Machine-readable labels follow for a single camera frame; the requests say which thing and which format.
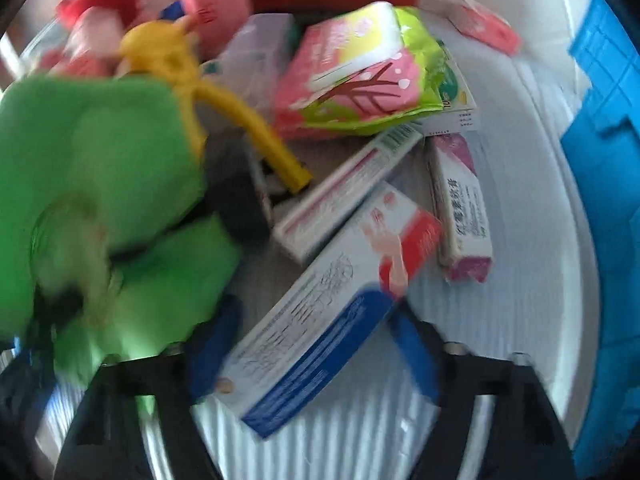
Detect pink and green wipes pack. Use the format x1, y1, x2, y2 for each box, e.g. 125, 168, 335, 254
275, 2, 448, 138

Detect green fabric pouch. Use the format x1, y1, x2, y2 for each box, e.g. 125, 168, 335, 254
0, 75, 241, 396

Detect pink tissue pack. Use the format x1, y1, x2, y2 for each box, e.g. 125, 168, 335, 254
447, 0, 523, 56

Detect white blue red carton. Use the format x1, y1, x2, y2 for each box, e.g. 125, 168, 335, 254
215, 182, 443, 438

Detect clear plastic case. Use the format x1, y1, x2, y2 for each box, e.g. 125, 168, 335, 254
215, 12, 296, 111

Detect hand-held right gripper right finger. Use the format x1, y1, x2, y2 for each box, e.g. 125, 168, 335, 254
390, 305, 578, 480

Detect blue plastic crate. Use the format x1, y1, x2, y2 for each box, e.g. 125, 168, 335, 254
560, 0, 640, 476

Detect purple and white carton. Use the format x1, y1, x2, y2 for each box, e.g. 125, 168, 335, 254
425, 132, 493, 283

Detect yellow plastic tongs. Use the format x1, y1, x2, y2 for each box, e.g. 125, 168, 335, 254
120, 20, 313, 193

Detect tall pink carton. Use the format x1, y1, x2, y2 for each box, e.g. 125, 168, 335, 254
175, 0, 251, 56

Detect pile of medicine boxes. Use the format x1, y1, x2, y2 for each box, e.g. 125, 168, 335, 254
40, 0, 478, 263

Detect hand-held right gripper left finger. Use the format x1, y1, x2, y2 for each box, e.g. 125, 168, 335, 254
52, 295, 246, 480

